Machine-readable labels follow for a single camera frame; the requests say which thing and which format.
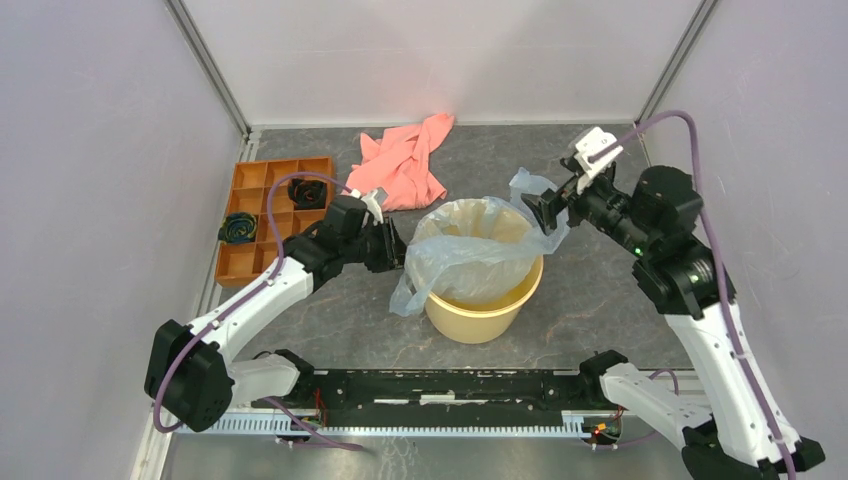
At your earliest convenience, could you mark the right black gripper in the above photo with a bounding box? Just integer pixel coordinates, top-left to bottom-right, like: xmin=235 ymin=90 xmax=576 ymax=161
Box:
xmin=521 ymin=155 xmax=654 ymax=255

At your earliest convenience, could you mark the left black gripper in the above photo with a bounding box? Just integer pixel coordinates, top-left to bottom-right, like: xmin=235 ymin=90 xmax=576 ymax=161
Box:
xmin=342 ymin=217 xmax=420 ymax=274

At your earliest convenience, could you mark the blue plastic trash bag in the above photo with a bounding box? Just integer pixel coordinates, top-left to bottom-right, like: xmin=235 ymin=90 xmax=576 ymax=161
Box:
xmin=389 ymin=168 xmax=569 ymax=317

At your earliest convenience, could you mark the yellow trash bin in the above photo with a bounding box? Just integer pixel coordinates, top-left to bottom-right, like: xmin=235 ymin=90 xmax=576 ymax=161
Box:
xmin=423 ymin=256 xmax=543 ymax=344

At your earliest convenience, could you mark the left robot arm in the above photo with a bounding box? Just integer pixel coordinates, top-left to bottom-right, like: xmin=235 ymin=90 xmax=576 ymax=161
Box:
xmin=144 ymin=188 xmax=406 ymax=433

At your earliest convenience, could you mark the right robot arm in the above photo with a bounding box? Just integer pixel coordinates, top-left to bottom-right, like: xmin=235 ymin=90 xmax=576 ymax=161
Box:
xmin=521 ymin=166 xmax=826 ymax=479

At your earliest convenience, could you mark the pink cloth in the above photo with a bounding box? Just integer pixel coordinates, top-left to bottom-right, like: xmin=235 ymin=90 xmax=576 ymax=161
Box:
xmin=346 ymin=113 xmax=455 ymax=211

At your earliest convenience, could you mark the black rolled sock upper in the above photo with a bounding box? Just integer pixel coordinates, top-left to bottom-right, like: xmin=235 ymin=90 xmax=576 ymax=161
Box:
xmin=287 ymin=178 xmax=328 ymax=210

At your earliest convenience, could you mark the orange compartment tray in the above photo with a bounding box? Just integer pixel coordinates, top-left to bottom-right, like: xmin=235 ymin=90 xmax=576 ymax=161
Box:
xmin=215 ymin=157 xmax=336 ymax=288

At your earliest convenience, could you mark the blue green rolled sock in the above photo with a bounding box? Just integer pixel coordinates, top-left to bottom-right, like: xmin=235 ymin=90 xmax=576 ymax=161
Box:
xmin=217 ymin=212 xmax=258 ymax=245

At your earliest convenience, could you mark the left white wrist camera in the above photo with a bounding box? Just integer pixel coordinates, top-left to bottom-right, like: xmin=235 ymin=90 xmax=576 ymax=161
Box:
xmin=348 ymin=187 xmax=388 ymax=225

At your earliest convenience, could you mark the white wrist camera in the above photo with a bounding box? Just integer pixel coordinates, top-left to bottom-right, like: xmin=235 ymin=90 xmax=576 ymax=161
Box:
xmin=564 ymin=126 xmax=623 ymax=195
xmin=348 ymin=187 xmax=388 ymax=225

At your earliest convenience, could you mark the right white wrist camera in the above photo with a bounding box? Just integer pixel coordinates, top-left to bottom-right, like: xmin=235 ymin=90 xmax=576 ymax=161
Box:
xmin=564 ymin=126 xmax=623 ymax=195

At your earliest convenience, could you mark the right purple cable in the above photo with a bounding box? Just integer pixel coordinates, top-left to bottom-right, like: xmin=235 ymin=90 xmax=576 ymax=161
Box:
xmin=589 ymin=109 xmax=796 ymax=480

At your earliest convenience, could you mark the purple cable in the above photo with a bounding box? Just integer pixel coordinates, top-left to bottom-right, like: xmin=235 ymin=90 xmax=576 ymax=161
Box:
xmin=589 ymin=109 xmax=796 ymax=480
xmin=152 ymin=172 xmax=356 ymax=435

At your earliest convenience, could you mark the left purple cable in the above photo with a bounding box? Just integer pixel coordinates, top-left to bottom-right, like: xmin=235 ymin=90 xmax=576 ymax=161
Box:
xmin=152 ymin=172 xmax=356 ymax=435

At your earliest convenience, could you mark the right aluminium corner post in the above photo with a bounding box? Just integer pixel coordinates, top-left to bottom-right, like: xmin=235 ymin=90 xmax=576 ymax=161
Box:
xmin=635 ymin=0 xmax=720 ymax=124

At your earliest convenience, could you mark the aluminium corner post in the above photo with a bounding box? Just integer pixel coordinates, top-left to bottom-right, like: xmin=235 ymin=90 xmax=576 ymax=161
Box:
xmin=635 ymin=0 xmax=720 ymax=124
xmin=164 ymin=0 xmax=252 ymax=138

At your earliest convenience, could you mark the left aluminium corner post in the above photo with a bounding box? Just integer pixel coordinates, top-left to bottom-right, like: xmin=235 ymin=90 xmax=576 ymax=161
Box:
xmin=164 ymin=0 xmax=252 ymax=138

